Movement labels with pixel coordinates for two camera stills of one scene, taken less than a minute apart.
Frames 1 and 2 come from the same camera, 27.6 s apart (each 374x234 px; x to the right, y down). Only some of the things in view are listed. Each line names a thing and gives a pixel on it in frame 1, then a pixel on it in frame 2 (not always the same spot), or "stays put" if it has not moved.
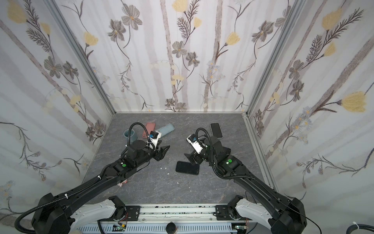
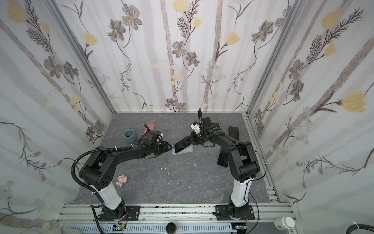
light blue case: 166,129 to 189,148
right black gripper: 197,157 to 189,140
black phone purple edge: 226,151 to 181,145
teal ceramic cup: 133,137 stays put
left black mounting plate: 133,212 stays put
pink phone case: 149,126 stays put
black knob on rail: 170,227 stays put
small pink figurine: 124,182 stays put
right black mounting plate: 223,213 stays put
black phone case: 187,167 to 233,132
